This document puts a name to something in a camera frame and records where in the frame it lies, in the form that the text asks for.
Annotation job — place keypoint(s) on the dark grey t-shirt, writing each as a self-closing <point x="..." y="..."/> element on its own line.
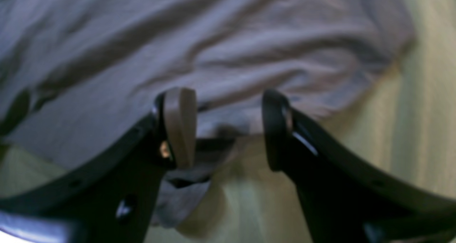
<point x="76" y="74"/>

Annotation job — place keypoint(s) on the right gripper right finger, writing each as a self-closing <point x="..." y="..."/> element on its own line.
<point x="345" y="199"/>

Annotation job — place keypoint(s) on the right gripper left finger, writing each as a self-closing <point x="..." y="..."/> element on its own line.
<point x="111" y="198"/>

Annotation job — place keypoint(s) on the pale green table cloth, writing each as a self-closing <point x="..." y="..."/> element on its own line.
<point x="404" y="123"/>

